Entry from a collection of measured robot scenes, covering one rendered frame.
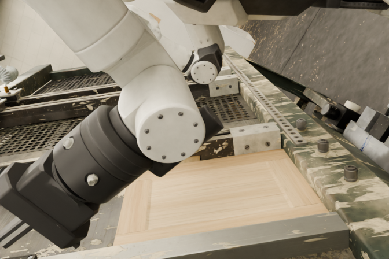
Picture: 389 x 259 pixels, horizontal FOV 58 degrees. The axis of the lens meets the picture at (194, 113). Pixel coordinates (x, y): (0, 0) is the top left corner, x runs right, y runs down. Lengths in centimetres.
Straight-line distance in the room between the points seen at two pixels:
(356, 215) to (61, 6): 55
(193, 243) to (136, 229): 14
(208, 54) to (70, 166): 69
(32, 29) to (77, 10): 642
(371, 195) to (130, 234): 45
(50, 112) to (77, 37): 127
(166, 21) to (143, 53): 435
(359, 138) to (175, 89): 71
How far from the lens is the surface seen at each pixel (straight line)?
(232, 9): 64
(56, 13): 31
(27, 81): 219
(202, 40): 100
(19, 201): 43
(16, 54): 697
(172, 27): 475
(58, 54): 668
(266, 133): 92
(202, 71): 102
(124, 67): 39
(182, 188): 83
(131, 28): 32
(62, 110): 156
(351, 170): 74
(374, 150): 93
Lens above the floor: 132
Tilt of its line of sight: 11 degrees down
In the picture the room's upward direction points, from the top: 67 degrees counter-clockwise
